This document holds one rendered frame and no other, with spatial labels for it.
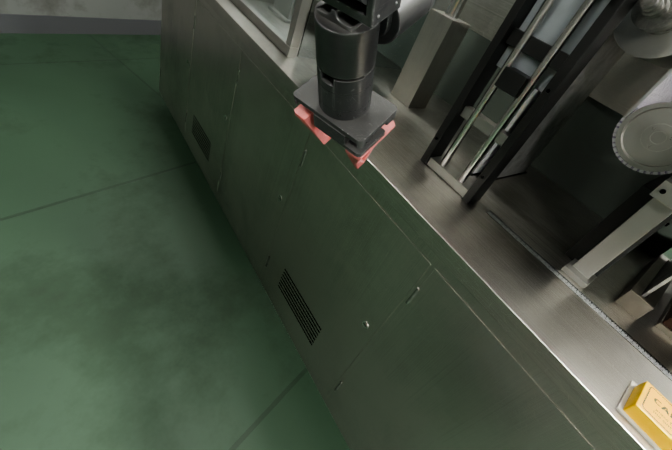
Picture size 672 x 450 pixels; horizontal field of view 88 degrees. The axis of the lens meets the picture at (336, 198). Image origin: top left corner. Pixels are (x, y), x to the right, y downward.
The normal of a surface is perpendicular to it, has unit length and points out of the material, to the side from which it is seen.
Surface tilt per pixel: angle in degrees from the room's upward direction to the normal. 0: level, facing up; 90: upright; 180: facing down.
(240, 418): 0
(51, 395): 0
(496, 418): 90
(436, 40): 90
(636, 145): 90
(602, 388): 0
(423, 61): 90
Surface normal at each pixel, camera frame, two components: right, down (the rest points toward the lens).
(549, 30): -0.78, 0.14
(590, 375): 0.33, -0.73
